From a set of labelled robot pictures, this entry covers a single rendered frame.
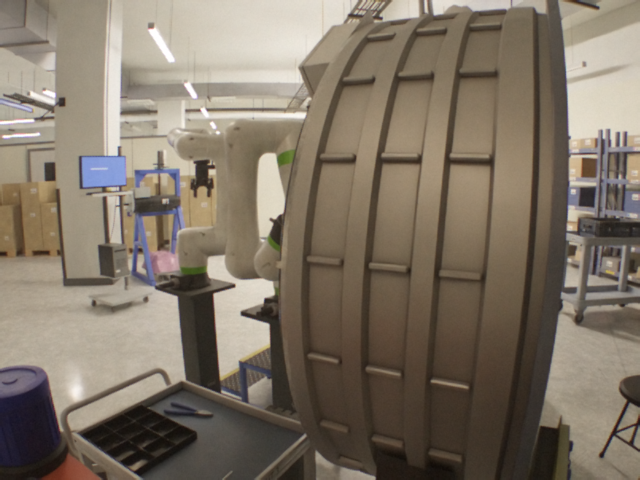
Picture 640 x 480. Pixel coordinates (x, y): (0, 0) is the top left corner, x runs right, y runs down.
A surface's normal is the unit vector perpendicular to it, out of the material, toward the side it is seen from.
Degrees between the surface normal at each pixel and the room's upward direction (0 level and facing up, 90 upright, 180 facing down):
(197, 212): 90
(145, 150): 90
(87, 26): 90
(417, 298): 86
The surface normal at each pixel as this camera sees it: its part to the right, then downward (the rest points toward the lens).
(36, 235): 0.18, 0.15
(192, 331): -0.57, 0.12
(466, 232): -0.47, -0.11
